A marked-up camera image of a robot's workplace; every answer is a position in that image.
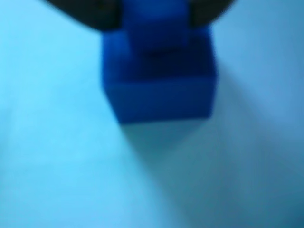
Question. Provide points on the tiny blue cube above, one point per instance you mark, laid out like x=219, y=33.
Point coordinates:
x=156, y=26

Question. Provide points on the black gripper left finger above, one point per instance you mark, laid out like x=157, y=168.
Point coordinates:
x=95, y=13

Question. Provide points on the light blue paper square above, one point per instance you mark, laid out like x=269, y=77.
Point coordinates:
x=59, y=142

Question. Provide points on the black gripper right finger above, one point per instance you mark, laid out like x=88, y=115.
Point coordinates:
x=209, y=10

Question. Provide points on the small blue cube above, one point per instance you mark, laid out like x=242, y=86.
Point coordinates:
x=161, y=95

